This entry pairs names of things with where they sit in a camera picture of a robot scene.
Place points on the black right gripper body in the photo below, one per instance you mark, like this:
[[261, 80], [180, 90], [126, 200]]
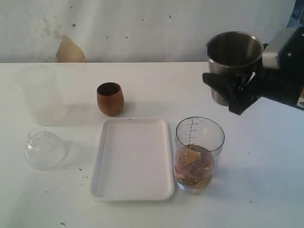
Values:
[[284, 85]]

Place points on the white rectangular tray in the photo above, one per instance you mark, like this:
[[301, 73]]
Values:
[[132, 161]]

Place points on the stainless steel cup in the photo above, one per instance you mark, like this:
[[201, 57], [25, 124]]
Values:
[[234, 53]]

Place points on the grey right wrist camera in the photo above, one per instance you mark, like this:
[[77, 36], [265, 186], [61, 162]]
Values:
[[272, 54]]

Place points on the dark blue background object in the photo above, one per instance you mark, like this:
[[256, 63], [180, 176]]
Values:
[[297, 16]]

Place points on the clear glass funnel flask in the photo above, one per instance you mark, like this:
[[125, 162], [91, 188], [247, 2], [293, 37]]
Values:
[[44, 149]]

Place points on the brown wooden cup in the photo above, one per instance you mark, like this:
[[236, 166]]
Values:
[[110, 98]]

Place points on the clear measuring jar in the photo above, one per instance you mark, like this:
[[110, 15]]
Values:
[[199, 142]]

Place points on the translucent plastic container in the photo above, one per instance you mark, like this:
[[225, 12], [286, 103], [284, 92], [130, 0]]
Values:
[[41, 94]]

